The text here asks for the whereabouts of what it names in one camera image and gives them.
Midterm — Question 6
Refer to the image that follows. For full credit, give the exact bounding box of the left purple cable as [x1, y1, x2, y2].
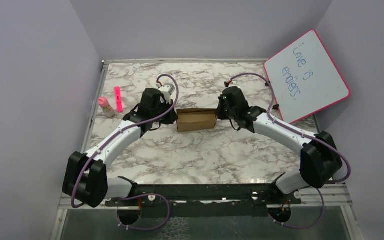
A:
[70, 73, 180, 232]

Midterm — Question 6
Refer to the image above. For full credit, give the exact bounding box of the brown cardboard box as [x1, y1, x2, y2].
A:
[176, 108, 217, 133]

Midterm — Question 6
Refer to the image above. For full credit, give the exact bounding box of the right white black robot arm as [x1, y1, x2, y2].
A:
[216, 86, 343, 204]

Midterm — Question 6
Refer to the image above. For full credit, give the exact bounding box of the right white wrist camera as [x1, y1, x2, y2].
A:
[224, 80, 239, 88]

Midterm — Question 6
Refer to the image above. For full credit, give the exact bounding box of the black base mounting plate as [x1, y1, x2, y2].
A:
[105, 183, 302, 218]

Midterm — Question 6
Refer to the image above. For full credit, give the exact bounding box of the purple cable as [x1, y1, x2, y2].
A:
[70, 73, 180, 232]
[225, 72, 352, 230]

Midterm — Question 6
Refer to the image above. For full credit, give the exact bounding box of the pink framed whiteboard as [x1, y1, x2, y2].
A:
[264, 29, 351, 123]

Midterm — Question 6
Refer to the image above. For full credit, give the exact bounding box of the aluminium extrusion frame rail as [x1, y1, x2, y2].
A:
[58, 184, 353, 210]

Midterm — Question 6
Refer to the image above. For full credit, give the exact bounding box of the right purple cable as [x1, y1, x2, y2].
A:
[225, 72, 352, 230]

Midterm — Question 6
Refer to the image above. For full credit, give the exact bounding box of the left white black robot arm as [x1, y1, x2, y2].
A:
[62, 84, 179, 208]

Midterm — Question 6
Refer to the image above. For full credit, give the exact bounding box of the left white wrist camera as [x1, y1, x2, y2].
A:
[155, 83, 175, 104]

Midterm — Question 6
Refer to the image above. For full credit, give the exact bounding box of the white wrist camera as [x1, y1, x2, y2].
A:
[155, 83, 175, 104]
[224, 80, 239, 88]

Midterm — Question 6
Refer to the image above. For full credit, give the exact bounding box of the small pink capped bottle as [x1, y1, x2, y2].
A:
[97, 97, 116, 118]

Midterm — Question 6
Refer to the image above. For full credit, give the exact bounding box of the pink highlighter marker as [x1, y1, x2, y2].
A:
[114, 86, 124, 113]

